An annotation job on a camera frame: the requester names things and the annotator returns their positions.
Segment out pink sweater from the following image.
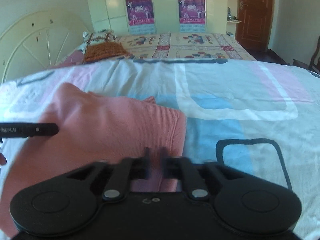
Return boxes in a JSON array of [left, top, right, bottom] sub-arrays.
[[1, 83, 186, 238]]

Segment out person's hand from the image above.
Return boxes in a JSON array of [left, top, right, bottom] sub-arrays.
[[0, 153, 7, 166]]

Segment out cream arched headboard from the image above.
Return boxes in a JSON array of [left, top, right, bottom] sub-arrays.
[[1, 9, 88, 83]]

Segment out light blue patterned bedsheet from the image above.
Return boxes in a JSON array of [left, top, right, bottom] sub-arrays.
[[1, 60, 319, 239]]

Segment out patterned pillow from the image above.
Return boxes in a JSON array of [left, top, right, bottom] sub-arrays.
[[81, 29, 117, 54]]

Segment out beige cartoon quilt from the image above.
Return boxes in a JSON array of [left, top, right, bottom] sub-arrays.
[[116, 33, 255, 61]]

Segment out lower left pink poster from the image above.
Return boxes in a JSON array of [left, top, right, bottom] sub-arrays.
[[126, 0, 156, 35]]

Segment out pink poster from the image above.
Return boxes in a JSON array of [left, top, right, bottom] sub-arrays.
[[178, 0, 206, 33], [126, 0, 156, 35]]

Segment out cream wardrobe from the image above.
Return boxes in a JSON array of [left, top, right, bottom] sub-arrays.
[[87, 0, 227, 35]]

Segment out lower right pink poster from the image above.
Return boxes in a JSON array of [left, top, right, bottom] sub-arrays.
[[178, 0, 206, 33]]

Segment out dark wooden chair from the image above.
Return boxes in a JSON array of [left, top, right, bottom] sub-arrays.
[[293, 36, 320, 73]]

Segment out brown wooden door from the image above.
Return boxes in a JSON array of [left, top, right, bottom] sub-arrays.
[[235, 0, 274, 51]]

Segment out cream corner shelves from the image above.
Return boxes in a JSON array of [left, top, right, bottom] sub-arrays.
[[226, 0, 240, 37]]

